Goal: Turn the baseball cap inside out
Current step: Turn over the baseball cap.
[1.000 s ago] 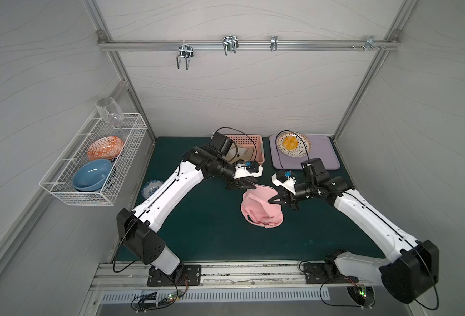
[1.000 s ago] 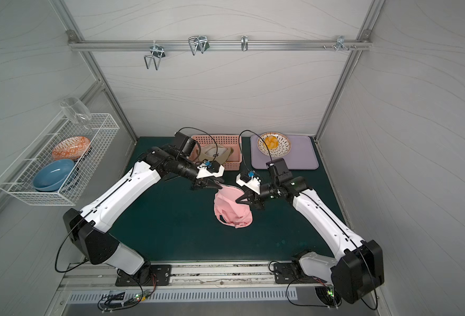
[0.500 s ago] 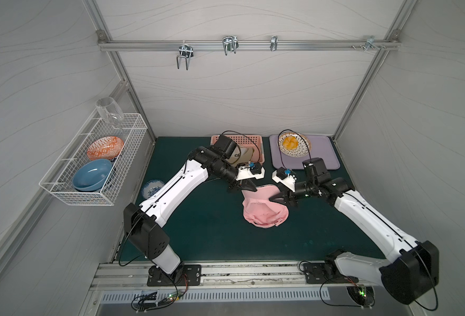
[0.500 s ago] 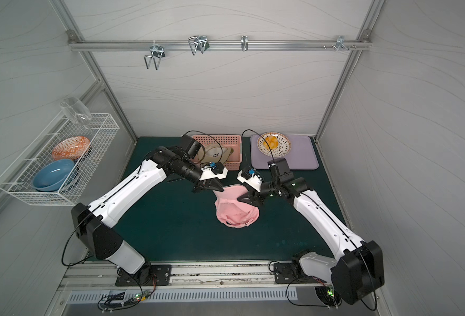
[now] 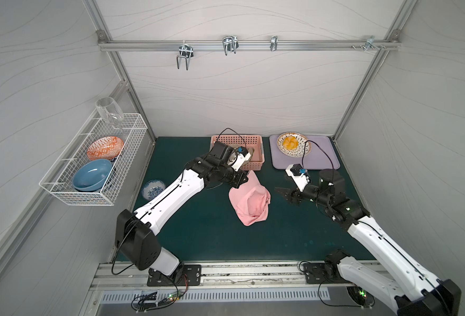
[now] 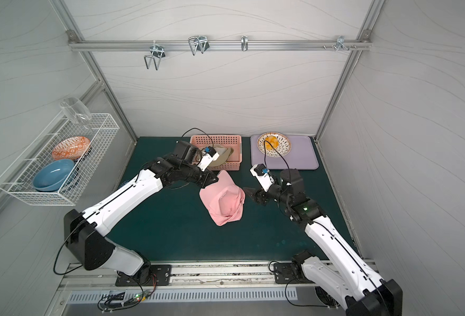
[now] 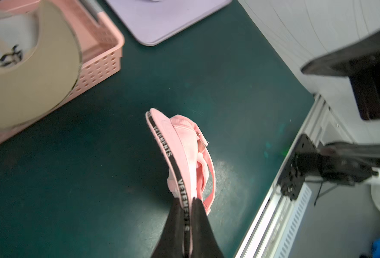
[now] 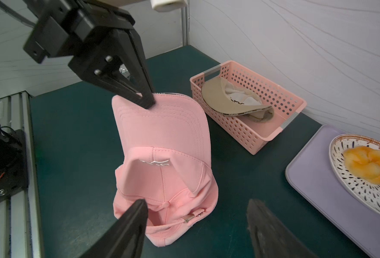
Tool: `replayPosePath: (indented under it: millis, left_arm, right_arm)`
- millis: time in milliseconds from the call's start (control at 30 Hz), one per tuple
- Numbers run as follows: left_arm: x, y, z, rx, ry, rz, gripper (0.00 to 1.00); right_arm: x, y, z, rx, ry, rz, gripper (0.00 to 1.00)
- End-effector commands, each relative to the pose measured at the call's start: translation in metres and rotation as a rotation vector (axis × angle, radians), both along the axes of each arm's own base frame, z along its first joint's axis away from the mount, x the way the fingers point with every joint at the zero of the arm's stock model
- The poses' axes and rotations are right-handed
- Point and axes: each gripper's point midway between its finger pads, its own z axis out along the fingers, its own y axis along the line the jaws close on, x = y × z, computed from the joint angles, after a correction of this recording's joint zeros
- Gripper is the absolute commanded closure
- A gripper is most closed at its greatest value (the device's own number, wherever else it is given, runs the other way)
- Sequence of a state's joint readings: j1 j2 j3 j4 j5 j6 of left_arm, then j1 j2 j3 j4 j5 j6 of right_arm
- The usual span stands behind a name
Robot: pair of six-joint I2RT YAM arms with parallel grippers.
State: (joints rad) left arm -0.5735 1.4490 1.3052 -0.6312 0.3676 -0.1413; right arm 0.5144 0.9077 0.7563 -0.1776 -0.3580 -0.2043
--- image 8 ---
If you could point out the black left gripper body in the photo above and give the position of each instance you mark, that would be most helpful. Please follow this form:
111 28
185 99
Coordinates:
64 28

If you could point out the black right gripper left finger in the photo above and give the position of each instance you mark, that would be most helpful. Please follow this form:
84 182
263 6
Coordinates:
125 238

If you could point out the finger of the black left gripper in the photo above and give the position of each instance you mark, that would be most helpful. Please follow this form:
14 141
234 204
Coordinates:
131 54
101 67

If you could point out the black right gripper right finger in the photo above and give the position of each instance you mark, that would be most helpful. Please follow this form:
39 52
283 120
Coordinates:
270 237

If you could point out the pink baseball cap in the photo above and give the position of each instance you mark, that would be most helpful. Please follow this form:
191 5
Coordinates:
167 162

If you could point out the beige baseball cap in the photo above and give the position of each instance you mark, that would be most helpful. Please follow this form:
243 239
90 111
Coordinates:
225 98

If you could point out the lilac plastic tray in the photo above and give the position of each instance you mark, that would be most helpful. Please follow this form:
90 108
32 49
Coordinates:
310 174

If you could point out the green table mat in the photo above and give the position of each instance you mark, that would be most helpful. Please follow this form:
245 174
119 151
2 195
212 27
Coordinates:
78 148

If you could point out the pink perforated plastic basket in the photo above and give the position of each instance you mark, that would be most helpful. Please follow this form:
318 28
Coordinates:
251 135

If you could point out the white speckled plate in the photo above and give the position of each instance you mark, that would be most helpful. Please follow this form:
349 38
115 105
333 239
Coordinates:
361 189

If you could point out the yellow bread roll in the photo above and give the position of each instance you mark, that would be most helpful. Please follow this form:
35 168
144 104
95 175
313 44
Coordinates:
363 162

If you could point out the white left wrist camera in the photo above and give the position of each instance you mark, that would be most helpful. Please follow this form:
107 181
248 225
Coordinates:
168 5

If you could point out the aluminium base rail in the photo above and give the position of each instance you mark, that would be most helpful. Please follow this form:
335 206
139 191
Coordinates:
20 223

